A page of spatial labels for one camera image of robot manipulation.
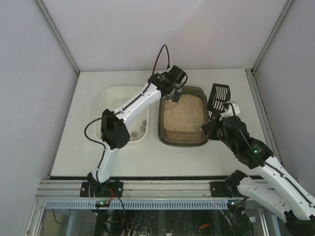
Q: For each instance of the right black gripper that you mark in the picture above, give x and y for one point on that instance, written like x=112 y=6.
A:
x=213 y=126

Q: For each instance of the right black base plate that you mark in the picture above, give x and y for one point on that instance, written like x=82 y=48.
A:
x=226 y=188

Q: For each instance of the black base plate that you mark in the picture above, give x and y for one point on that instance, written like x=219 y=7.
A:
x=91 y=188
x=226 y=188

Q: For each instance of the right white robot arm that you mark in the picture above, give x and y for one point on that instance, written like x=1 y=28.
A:
x=289 y=200

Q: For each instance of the black slotted litter scoop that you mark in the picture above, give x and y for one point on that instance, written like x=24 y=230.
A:
x=219 y=95

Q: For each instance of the right aluminium side rail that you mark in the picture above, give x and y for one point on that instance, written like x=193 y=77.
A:
x=261 y=108

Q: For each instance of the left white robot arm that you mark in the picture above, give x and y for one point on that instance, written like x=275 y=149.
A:
x=114 y=124

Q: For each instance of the grey slotted cable duct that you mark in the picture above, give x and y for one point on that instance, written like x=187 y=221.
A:
x=206 y=204

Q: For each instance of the brown translucent litter box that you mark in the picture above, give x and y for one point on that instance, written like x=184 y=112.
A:
x=176 y=120

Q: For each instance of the white plastic tray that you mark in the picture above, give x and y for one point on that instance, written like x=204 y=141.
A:
x=114 y=97

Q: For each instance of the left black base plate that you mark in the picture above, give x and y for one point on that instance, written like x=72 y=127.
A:
x=91 y=188

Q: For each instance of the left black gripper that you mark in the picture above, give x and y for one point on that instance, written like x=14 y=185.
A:
x=173 y=96

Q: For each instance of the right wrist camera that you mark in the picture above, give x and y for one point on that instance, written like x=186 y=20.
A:
x=229 y=109

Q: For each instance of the aluminium mounting rail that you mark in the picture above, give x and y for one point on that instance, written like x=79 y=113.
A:
x=130 y=189

